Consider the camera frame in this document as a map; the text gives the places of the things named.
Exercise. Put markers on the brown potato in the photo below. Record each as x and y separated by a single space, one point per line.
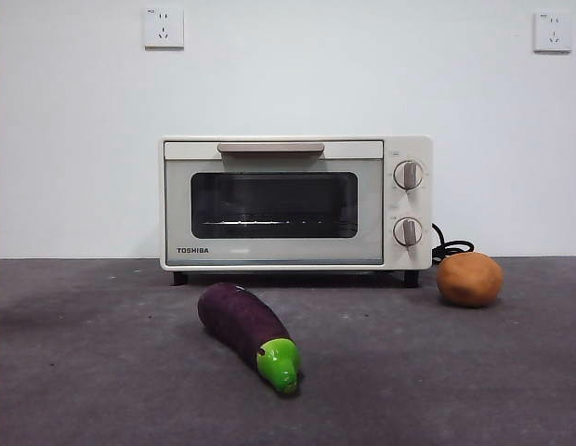
469 281

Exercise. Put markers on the cream oven knob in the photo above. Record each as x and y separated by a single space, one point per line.
407 232
408 175

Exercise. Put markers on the cream Toshiba toaster oven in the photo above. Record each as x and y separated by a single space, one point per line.
409 204

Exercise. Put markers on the purple eggplant with green stem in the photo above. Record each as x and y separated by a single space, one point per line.
241 325

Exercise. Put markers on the white wall socket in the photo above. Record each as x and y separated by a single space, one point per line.
164 28
552 32

